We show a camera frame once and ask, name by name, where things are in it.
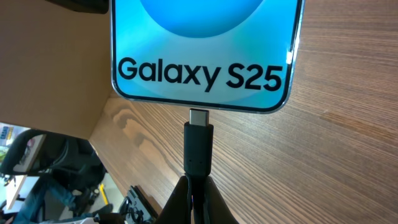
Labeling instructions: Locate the black office chair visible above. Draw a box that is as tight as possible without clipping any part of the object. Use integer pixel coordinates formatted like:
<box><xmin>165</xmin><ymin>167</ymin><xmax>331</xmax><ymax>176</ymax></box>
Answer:
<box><xmin>1</xmin><ymin>129</ymin><xmax>113</xmax><ymax>223</ymax></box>

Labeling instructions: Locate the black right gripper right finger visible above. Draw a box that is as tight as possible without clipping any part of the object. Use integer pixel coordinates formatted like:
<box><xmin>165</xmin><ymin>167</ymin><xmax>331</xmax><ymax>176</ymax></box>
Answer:
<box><xmin>203</xmin><ymin>176</ymin><xmax>239</xmax><ymax>224</ymax></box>

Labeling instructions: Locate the black USB charging cable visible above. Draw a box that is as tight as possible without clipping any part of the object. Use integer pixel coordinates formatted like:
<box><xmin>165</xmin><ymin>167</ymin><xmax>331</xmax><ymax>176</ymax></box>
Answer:
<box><xmin>183</xmin><ymin>108</ymin><xmax>215</xmax><ymax>224</ymax></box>

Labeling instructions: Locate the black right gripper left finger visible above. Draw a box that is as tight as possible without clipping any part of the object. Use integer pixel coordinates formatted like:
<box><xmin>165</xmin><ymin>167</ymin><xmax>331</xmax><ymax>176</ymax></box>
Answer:
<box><xmin>154</xmin><ymin>176</ymin><xmax>191</xmax><ymax>224</ymax></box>

